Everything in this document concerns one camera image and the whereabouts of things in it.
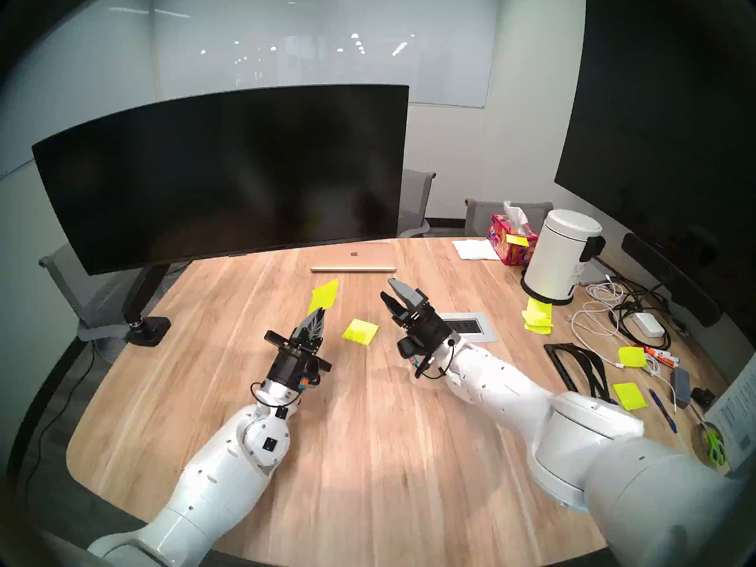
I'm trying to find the clear tape roll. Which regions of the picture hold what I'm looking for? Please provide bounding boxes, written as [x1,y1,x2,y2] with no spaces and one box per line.
[691,421,724,461]

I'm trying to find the large black wall television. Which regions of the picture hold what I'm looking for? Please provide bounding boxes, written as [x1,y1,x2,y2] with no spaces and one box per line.
[554,0,756,330]

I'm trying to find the grey table power outlet panel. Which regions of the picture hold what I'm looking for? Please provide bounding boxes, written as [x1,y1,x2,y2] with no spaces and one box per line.
[440,312,498,343]

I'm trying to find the blue pen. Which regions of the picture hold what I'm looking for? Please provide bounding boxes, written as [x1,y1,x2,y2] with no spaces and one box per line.
[648,387,679,435]

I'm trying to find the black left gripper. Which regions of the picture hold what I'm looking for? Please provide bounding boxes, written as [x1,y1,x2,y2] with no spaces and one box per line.
[263,307,332,395]

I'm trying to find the pile of yellow sticky notes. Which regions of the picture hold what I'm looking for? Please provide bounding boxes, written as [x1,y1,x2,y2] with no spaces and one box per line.
[521,297,555,335]

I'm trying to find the glass wall whiteboard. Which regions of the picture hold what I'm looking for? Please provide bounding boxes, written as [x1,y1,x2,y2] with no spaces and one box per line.
[152,0,500,109]

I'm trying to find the grey mesh office chair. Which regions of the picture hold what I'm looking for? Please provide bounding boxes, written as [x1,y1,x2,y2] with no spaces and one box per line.
[38,241,154,366]
[464,198,554,239]
[397,169,436,239]

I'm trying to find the white charging cable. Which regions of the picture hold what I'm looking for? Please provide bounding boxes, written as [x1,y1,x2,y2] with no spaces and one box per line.
[567,279,680,395]

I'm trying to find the grey whiteboard eraser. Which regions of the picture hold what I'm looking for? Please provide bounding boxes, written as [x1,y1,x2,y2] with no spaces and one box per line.
[669,368,693,408]

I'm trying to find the red white marker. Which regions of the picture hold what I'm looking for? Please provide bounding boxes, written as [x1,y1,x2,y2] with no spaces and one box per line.
[635,346,680,367]

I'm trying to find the colourful floral tissue box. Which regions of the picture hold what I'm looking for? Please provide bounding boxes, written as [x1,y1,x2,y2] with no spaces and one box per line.
[487,214,540,266]

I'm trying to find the white printed paper sheet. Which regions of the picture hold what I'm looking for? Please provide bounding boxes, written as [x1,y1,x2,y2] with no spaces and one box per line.
[703,353,756,472]

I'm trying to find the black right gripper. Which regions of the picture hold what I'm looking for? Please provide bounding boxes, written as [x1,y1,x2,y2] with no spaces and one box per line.
[380,278,457,373]

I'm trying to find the black cable bundle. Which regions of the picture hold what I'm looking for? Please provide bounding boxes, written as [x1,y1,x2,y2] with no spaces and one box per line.
[608,273,674,351]

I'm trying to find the white paper napkin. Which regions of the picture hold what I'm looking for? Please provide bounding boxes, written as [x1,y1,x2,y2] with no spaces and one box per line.
[452,239,501,260]

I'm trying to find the white cylindrical bin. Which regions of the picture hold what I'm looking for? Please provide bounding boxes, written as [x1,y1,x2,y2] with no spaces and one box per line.
[520,209,607,305]

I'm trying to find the single yellow sticky note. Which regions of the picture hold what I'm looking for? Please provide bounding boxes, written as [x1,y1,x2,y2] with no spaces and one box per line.
[308,278,340,315]

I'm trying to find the flat yellow sticky pad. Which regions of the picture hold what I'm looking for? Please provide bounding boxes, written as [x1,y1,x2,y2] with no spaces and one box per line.
[612,383,649,411]

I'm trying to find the yellow sticky note pad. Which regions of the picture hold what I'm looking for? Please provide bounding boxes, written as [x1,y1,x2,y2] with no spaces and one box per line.
[341,318,380,347]

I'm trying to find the green handled scissors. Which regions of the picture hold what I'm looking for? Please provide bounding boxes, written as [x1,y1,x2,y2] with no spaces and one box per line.
[700,418,728,467]

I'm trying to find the black video sound bar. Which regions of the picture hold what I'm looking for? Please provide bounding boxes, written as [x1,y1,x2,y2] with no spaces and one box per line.
[621,233,722,327]

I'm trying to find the rose gold closed laptop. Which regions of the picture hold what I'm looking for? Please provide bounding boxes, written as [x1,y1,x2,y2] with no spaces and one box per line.
[310,242,397,273]

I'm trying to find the curved black desktop monitor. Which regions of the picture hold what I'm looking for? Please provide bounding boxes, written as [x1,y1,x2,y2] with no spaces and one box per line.
[32,85,410,276]

